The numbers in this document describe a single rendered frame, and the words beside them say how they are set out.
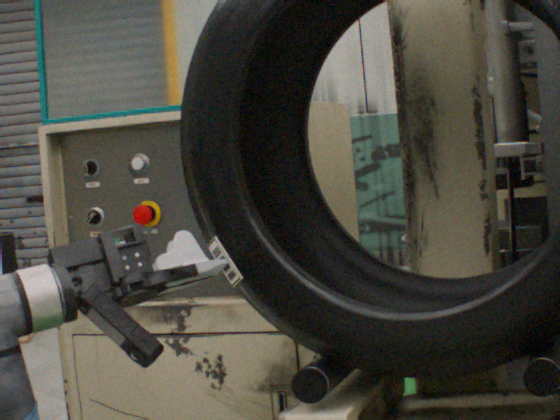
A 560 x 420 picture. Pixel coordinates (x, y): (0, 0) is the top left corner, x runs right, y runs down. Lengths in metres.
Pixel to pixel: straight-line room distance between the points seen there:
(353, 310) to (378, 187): 9.09
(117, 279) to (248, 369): 0.89
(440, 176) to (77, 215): 0.91
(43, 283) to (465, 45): 0.73
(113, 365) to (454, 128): 0.94
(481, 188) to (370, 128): 8.74
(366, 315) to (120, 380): 1.03
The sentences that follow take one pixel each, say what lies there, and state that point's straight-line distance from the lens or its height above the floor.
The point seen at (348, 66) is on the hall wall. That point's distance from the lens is 10.48.
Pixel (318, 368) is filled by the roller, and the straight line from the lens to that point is 1.36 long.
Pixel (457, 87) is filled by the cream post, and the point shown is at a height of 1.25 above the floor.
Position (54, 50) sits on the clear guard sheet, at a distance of 2.31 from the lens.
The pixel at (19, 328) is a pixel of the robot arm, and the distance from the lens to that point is 1.28.
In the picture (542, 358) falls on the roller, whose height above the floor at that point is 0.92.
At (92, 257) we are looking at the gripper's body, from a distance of 1.32.
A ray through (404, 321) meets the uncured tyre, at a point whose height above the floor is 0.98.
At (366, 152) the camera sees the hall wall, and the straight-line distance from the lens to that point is 10.38.
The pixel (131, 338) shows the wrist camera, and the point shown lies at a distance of 1.30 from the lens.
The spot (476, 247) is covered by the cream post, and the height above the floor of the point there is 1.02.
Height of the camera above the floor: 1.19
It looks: 3 degrees down
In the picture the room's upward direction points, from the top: 5 degrees counter-clockwise
